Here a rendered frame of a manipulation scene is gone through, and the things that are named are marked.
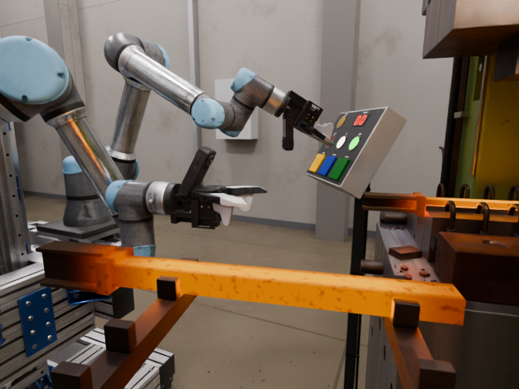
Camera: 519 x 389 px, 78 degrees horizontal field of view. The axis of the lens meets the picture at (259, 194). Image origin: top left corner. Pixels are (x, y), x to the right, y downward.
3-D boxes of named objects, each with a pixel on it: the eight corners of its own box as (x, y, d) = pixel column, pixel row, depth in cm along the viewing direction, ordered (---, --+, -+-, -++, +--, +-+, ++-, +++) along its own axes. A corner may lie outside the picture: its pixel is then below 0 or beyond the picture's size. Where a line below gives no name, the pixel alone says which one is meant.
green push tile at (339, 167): (336, 179, 101) (348, 159, 100) (327, 176, 108) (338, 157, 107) (340, 182, 101) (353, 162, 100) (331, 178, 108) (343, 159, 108)
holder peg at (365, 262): (360, 275, 61) (361, 262, 61) (360, 269, 64) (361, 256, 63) (382, 278, 60) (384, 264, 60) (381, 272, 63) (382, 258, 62)
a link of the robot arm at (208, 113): (89, 15, 91) (223, 99, 79) (120, 27, 100) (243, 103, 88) (79, 55, 95) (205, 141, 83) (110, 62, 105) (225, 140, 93)
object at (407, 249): (400, 260, 54) (401, 253, 53) (388, 254, 56) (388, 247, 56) (422, 257, 55) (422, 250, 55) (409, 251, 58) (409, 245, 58)
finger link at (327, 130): (346, 131, 99) (321, 116, 96) (336, 148, 99) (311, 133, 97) (341, 131, 102) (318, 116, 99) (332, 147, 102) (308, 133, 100)
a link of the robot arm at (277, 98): (264, 107, 92) (259, 109, 100) (277, 116, 93) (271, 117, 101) (277, 84, 92) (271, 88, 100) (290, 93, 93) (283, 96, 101)
